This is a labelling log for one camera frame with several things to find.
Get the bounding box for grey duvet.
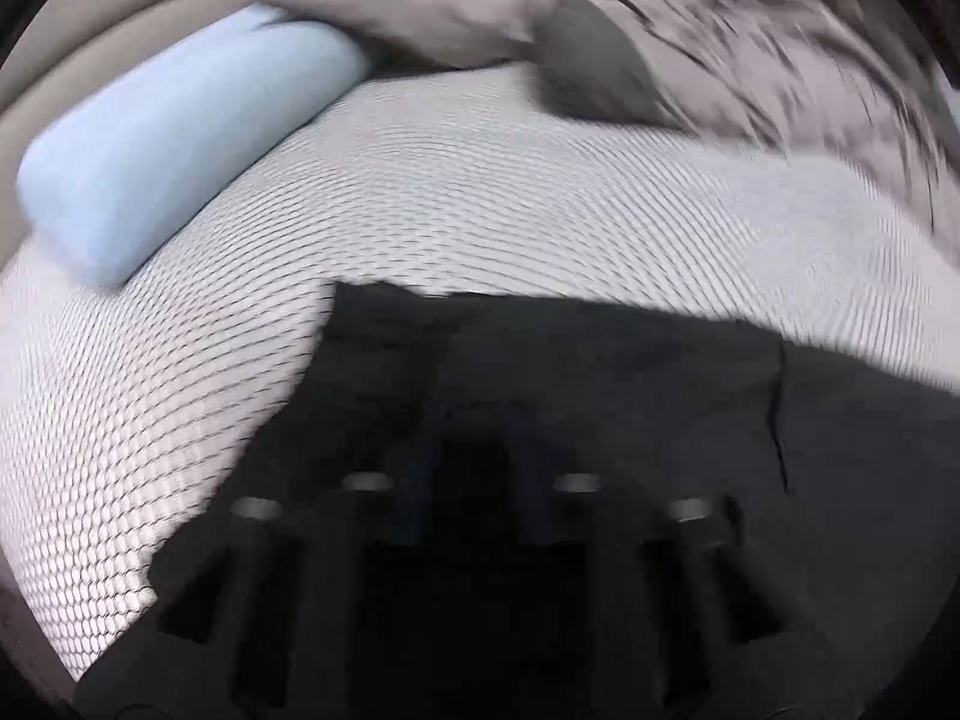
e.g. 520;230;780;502
246;0;955;241

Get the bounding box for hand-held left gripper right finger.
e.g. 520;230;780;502
486;412;850;720

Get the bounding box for bed with patterned white sheet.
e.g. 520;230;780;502
0;62;960;685

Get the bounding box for beige padded headboard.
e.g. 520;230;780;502
0;0;316;260

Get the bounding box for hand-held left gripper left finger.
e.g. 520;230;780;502
75;418;482;720

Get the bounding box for black pants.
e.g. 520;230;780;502
73;280;960;720

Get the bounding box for light blue pillow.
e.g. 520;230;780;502
16;2;374;288

